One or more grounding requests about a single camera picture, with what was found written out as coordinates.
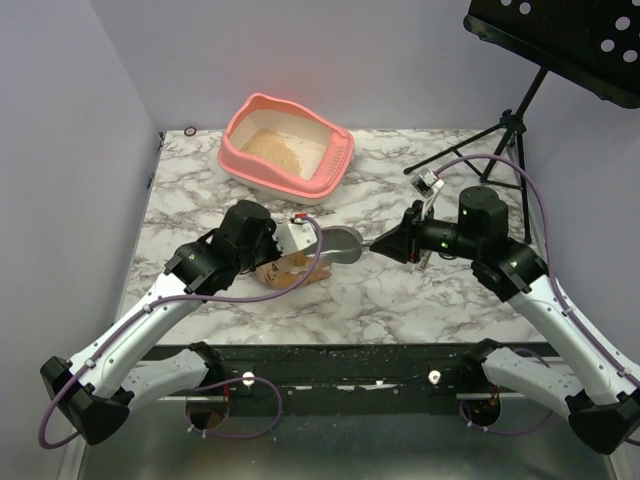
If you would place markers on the peach cat litter bag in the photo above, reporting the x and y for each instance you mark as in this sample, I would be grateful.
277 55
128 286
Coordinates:
284 272

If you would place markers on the beige cat litter pile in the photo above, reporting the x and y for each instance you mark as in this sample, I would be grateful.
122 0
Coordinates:
271 147

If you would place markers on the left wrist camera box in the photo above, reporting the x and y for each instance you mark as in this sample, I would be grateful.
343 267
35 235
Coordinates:
296 234

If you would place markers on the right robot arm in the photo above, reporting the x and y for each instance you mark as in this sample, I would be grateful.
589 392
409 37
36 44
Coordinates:
600 397

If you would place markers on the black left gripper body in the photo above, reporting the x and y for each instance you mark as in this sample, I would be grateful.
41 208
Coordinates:
267 251

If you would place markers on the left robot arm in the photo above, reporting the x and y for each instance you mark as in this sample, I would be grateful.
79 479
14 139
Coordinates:
88 388

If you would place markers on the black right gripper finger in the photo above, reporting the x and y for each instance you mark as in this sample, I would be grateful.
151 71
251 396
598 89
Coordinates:
398 235
399 251

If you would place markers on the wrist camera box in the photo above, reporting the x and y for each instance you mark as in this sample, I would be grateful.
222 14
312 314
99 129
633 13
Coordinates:
296 234
429 185

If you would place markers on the pink and white litter box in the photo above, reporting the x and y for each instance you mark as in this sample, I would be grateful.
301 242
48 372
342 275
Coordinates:
324 150

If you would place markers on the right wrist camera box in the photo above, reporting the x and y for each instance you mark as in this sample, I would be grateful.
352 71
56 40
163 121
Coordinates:
429 185

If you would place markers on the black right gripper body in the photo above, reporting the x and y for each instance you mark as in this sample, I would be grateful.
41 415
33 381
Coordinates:
410 239

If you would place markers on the metal litter scoop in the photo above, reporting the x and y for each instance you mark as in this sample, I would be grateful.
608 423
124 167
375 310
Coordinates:
342 245

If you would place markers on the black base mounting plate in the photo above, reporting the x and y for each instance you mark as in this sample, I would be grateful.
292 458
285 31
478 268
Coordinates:
323 380

